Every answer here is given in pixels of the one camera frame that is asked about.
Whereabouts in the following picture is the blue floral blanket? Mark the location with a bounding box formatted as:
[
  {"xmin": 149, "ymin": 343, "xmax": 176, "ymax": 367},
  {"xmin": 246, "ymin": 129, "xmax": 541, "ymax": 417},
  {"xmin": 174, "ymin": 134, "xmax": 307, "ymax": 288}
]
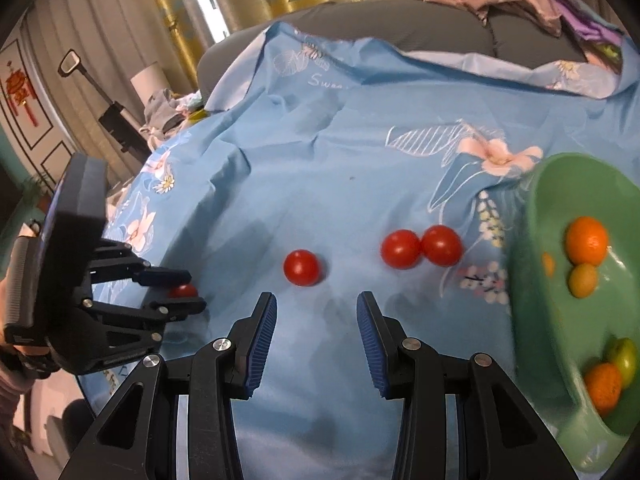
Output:
[{"xmin": 75, "ymin": 21, "xmax": 640, "ymax": 480}]

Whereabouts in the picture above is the person's left forearm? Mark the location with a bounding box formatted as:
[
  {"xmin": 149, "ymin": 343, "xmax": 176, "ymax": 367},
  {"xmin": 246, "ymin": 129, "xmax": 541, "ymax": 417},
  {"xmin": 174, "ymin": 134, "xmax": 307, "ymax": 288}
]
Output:
[{"xmin": 0, "ymin": 357, "xmax": 38, "ymax": 403}]

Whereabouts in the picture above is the small orange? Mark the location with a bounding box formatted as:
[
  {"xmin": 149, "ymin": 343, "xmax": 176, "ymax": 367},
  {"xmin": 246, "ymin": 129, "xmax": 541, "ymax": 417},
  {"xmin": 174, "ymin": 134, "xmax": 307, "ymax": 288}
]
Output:
[{"xmin": 584, "ymin": 362, "xmax": 623, "ymax": 417}]

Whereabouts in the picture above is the purple garment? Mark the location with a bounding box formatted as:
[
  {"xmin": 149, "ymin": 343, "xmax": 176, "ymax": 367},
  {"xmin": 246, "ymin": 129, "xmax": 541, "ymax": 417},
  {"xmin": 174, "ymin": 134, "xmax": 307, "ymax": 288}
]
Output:
[{"xmin": 549, "ymin": 0, "xmax": 628, "ymax": 73}]

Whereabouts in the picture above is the yellow patterned curtain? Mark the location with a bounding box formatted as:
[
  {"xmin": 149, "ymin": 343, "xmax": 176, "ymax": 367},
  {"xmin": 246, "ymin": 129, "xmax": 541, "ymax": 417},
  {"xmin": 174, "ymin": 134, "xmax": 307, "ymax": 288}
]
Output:
[{"xmin": 141, "ymin": 0, "xmax": 333, "ymax": 78}]

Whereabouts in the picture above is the potted plant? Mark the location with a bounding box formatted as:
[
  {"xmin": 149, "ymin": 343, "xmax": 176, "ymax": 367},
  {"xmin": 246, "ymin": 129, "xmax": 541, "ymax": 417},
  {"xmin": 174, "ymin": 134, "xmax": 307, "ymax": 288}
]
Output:
[{"xmin": 20, "ymin": 174, "xmax": 56, "ymax": 211}]

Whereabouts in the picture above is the red knot wall decoration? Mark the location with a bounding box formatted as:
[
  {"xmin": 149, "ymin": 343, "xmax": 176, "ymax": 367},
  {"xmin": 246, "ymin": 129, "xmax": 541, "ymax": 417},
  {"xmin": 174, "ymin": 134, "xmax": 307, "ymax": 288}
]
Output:
[{"xmin": 4, "ymin": 59, "xmax": 40, "ymax": 128}]

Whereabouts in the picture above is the grey sofa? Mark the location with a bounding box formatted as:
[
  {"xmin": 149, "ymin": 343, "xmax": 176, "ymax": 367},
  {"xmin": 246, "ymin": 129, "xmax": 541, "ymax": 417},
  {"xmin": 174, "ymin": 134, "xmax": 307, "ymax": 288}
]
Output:
[{"xmin": 196, "ymin": 0, "xmax": 626, "ymax": 107}]

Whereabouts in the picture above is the large orange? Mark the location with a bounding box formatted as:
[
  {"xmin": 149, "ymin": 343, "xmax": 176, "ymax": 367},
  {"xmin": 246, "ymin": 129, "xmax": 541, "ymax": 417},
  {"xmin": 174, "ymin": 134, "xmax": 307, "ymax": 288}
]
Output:
[{"xmin": 565, "ymin": 216, "xmax": 610, "ymax": 265}]

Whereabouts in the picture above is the white cylinder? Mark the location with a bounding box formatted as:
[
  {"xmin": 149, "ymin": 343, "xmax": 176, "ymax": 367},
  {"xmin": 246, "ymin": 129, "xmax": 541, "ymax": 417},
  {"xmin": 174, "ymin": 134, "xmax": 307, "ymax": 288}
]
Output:
[{"xmin": 130, "ymin": 61, "xmax": 168, "ymax": 106}]

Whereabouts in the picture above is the green plastic bowl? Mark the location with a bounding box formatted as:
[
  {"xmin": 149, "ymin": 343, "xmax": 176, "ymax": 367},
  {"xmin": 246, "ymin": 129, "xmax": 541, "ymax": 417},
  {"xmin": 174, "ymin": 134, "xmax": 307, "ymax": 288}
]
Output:
[{"xmin": 509, "ymin": 152, "xmax": 640, "ymax": 473}]

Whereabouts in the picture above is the pile of grey clothes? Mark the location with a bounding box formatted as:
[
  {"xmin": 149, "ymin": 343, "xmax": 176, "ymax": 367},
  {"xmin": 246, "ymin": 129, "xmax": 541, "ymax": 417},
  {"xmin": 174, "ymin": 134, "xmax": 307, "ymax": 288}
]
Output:
[{"xmin": 142, "ymin": 87, "xmax": 208, "ymax": 133}]

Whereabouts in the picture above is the black vacuum cleaner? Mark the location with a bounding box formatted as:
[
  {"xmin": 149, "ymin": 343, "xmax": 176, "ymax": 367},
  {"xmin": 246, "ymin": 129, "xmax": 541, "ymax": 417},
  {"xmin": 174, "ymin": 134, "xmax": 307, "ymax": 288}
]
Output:
[{"xmin": 57, "ymin": 49, "xmax": 153, "ymax": 156}]

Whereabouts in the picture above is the green tomato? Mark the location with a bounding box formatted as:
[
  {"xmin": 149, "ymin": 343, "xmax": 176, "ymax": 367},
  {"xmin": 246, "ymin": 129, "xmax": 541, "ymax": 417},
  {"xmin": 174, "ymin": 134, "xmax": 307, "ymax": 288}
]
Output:
[{"xmin": 606, "ymin": 337, "xmax": 640, "ymax": 388}]

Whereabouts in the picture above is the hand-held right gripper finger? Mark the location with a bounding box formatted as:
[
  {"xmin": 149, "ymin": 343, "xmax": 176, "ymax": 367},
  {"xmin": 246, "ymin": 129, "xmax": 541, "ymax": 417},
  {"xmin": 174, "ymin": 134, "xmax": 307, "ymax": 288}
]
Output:
[{"xmin": 356, "ymin": 291, "xmax": 577, "ymax": 480}]

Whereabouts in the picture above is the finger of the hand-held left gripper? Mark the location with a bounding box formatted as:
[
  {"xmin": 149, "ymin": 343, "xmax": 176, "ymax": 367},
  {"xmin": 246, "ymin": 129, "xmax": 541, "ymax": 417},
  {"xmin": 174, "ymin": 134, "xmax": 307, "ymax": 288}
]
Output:
[
  {"xmin": 149, "ymin": 296, "xmax": 208, "ymax": 323},
  {"xmin": 132, "ymin": 267, "xmax": 194, "ymax": 287}
]

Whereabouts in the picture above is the person's left hand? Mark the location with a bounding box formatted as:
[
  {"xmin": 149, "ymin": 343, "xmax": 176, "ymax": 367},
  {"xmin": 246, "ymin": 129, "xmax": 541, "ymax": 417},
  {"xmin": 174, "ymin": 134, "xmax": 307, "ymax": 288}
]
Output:
[{"xmin": 0, "ymin": 280, "xmax": 51, "ymax": 362}]

